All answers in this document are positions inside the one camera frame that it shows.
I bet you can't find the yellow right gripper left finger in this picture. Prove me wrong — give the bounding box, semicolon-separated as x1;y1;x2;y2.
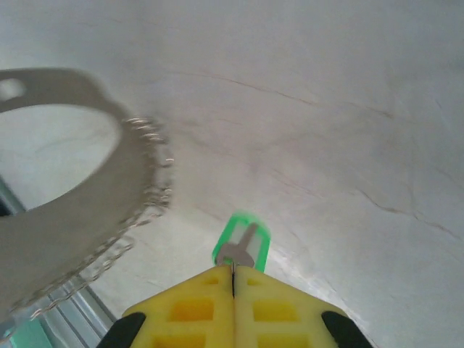
96;266;236;348

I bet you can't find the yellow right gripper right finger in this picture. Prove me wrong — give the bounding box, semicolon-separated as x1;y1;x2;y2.
233;267;370;348

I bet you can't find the aluminium mounting rail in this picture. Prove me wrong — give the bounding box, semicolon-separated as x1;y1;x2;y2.
0;177;117;348

